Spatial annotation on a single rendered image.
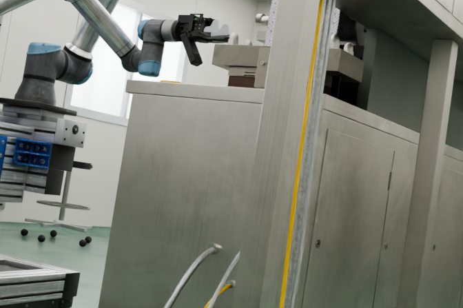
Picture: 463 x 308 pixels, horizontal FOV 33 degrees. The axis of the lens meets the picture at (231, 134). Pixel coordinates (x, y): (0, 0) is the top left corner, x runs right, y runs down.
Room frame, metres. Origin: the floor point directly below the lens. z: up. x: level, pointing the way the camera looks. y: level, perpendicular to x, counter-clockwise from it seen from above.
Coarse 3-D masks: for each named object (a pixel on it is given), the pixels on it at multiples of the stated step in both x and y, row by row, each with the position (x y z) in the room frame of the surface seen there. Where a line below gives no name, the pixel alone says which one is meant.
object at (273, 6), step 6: (276, 6) 2.33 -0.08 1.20; (270, 12) 2.34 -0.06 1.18; (336, 12) 2.22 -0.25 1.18; (270, 18) 2.34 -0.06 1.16; (336, 18) 2.22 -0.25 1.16; (270, 24) 2.34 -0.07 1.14; (336, 24) 2.22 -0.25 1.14; (270, 30) 2.33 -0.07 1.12; (336, 30) 2.22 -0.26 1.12; (270, 36) 2.33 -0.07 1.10; (270, 42) 2.33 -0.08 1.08
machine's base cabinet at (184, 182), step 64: (128, 128) 2.27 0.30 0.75; (192, 128) 2.14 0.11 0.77; (256, 128) 2.03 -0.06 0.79; (320, 128) 1.93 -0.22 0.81; (128, 192) 2.25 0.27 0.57; (192, 192) 2.13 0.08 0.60; (320, 192) 1.97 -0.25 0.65; (384, 192) 2.34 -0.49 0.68; (448, 192) 2.89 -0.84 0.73; (128, 256) 2.23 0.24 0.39; (192, 256) 2.11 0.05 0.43; (320, 256) 2.02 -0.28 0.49; (384, 256) 2.41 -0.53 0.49; (448, 256) 2.98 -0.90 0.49
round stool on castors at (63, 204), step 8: (80, 168) 5.83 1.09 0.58; (88, 168) 5.91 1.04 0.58; (64, 184) 5.95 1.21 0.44; (64, 192) 5.93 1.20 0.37; (64, 200) 5.93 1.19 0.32; (64, 208) 5.94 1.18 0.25; (72, 208) 5.78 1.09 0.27; (80, 208) 5.82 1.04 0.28; (88, 208) 5.91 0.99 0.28; (48, 224) 5.73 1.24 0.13; (56, 224) 5.86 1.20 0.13; (64, 224) 5.91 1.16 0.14; (72, 224) 6.02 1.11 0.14; (24, 232) 5.91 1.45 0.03; (56, 232) 6.20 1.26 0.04; (40, 240) 5.68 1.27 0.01; (80, 240) 5.80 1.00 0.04; (88, 240) 6.09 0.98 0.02
